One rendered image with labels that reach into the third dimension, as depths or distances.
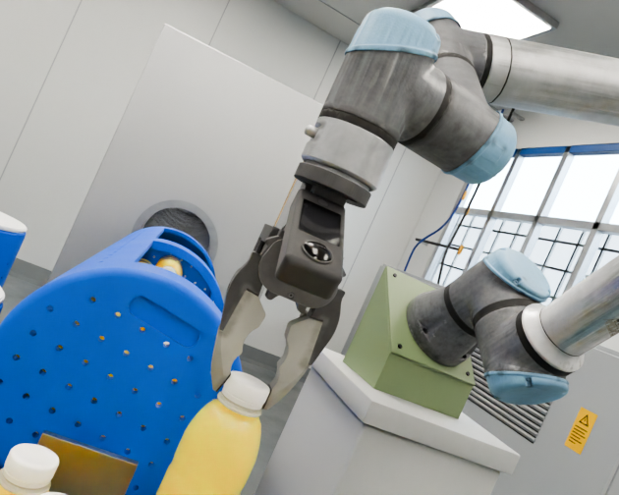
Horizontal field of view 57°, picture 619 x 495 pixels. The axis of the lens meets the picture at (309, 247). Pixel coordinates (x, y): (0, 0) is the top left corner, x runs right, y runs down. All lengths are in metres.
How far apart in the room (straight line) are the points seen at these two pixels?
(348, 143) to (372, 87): 0.05
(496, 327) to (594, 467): 1.27
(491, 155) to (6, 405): 0.56
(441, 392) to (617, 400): 1.14
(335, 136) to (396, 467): 0.67
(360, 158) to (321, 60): 5.63
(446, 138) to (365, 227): 5.67
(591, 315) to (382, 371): 0.37
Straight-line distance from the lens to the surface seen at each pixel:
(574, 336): 0.90
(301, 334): 0.50
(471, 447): 1.07
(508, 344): 0.94
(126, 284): 0.66
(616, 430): 2.17
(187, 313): 0.66
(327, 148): 0.49
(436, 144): 0.55
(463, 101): 0.55
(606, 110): 0.76
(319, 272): 0.41
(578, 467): 2.23
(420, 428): 1.01
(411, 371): 1.08
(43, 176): 5.77
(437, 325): 1.08
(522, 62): 0.70
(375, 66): 0.51
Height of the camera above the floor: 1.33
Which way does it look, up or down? level
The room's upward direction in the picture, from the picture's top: 24 degrees clockwise
